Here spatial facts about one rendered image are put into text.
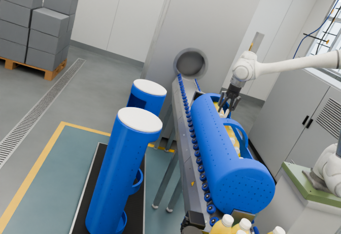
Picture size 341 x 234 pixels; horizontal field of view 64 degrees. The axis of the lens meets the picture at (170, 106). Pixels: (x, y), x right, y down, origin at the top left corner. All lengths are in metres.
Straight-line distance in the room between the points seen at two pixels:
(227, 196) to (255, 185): 0.13
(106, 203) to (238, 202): 0.89
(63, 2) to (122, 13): 1.81
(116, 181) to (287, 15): 5.70
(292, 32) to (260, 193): 5.78
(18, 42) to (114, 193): 3.13
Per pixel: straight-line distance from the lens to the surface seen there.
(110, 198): 1.85
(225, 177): 1.24
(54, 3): 4.63
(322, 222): 1.97
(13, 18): 4.43
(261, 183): 1.31
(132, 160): 1.65
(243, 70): 1.46
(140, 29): 6.12
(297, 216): 1.86
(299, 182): 1.83
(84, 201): 2.31
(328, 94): 3.51
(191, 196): 1.53
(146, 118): 1.69
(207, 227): 1.32
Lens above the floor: 1.77
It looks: 22 degrees down
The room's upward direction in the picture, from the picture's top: 21 degrees clockwise
